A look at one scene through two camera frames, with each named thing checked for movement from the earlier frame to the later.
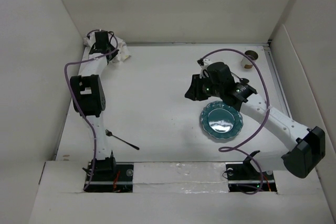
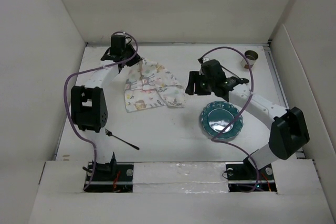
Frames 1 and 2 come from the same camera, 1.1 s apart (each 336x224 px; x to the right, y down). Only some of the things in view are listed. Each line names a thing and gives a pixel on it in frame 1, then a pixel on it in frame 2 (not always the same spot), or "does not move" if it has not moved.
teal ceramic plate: (220, 121) does not move
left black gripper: (114, 51) to (135, 60)
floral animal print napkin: (122, 55) to (149, 85)
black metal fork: (108, 133) does not move
